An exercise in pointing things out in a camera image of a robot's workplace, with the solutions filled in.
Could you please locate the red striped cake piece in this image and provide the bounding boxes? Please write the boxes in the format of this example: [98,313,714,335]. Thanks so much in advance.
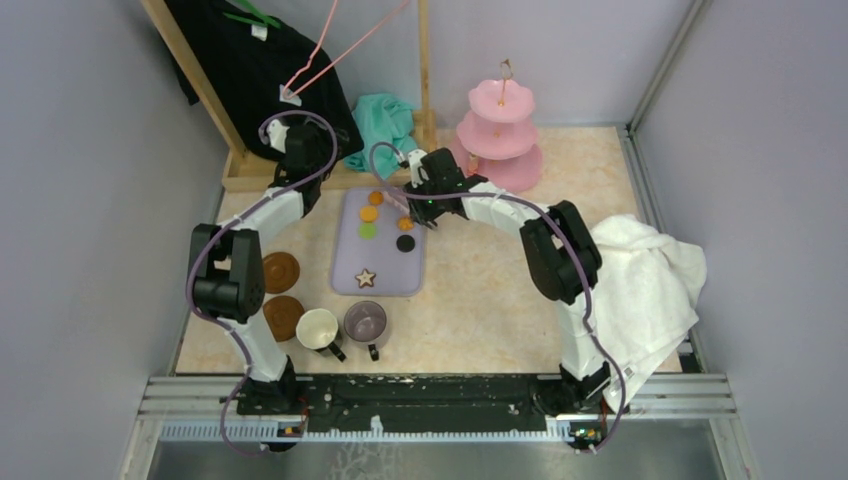
[467,153,480,175]

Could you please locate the green clothes hanger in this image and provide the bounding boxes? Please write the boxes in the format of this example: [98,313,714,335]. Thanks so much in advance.
[222,0,281,29]

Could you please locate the orange swirl cookie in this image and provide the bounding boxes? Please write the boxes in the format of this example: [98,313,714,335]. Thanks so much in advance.
[396,216,415,232]

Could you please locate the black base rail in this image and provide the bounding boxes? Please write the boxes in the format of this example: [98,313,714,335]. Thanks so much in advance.
[235,370,607,435]

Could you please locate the black sandwich cookie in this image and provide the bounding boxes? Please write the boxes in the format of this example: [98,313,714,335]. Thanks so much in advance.
[395,234,416,253]

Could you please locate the green round cookie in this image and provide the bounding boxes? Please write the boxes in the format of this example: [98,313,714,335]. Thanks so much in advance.
[358,222,378,240]

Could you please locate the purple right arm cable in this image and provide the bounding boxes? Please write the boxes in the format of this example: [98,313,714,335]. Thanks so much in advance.
[367,140,629,455]

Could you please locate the brown saucer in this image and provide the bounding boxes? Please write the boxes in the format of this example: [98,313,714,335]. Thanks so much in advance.
[263,252,300,294]
[262,295,305,342]

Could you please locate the white towel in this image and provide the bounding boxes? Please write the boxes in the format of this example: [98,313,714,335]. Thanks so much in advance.
[591,215,707,409]

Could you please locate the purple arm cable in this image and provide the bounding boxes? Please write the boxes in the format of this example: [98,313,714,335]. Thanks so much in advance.
[367,140,629,455]
[185,109,339,458]

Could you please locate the wooden clothes rack frame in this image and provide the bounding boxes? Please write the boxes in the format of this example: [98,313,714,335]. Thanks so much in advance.
[140,0,439,193]

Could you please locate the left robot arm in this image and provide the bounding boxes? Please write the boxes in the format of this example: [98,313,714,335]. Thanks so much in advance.
[185,110,338,415]

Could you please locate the purple mug black handle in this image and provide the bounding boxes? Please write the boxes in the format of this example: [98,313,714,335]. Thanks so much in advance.
[343,300,390,362]

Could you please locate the teal cloth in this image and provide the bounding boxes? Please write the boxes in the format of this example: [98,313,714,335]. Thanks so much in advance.
[343,93,418,172]

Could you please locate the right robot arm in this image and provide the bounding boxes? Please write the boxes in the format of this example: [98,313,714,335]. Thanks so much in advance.
[398,148,616,412]

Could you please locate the pink three-tier cake stand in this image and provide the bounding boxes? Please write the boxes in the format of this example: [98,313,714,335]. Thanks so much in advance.
[450,59,543,193]

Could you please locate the cream mug black handle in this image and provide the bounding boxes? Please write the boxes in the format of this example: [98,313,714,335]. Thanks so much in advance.
[295,308,347,363]

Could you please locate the lavender serving tray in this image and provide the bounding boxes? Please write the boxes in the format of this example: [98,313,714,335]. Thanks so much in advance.
[330,187,426,297]

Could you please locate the brown saucer near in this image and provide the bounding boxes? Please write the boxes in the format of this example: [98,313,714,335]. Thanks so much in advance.
[262,295,305,342]

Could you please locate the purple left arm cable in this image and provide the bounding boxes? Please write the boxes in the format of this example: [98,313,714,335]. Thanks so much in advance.
[185,109,339,458]

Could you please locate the black t-shirt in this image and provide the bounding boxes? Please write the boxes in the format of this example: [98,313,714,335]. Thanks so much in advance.
[166,1,364,161]

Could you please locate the star-shaped iced cookie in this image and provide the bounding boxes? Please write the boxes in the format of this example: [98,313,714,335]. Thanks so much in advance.
[354,268,377,289]

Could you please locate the brown saucer far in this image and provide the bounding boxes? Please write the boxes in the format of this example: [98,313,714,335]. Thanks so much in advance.
[263,252,300,294]

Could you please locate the orange waffle round cookie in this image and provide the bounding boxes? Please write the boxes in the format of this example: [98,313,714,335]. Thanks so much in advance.
[359,205,379,223]

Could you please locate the small orange round cookie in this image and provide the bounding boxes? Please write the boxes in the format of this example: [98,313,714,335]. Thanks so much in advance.
[367,191,384,206]

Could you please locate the pink clothes hanger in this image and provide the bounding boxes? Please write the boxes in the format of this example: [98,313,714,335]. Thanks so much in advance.
[282,0,412,101]

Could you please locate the pink food tongs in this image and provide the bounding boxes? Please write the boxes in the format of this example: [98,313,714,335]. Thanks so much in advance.
[384,186,410,216]

